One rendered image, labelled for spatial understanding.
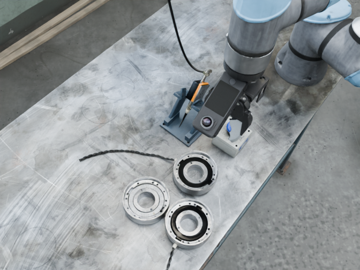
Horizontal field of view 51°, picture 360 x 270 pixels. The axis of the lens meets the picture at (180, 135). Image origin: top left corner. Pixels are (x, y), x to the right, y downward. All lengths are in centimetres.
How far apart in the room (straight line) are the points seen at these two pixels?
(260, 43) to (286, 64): 56
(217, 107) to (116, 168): 37
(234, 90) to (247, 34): 12
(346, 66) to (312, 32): 12
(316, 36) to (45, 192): 76
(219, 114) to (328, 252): 127
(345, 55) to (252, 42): 45
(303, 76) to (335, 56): 15
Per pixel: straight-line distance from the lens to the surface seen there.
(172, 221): 83
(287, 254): 176
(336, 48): 100
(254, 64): 60
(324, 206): 190
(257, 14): 53
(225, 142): 92
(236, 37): 57
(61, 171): 94
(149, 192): 86
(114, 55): 115
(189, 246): 81
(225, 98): 64
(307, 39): 105
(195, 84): 89
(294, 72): 111
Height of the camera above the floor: 161
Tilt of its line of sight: 57 degrees down
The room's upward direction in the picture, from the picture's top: 5 degrees clockwise
